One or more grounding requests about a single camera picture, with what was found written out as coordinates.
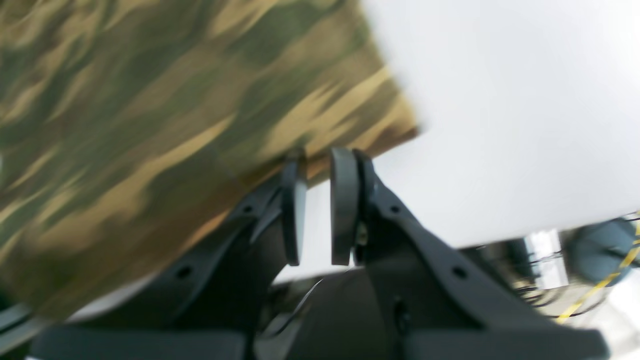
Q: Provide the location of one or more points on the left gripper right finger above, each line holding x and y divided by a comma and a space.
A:
435, 303

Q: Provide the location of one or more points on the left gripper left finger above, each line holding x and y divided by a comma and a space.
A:
207, 304

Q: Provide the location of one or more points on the camouflage t-shirt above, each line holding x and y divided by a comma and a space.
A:
129, 128

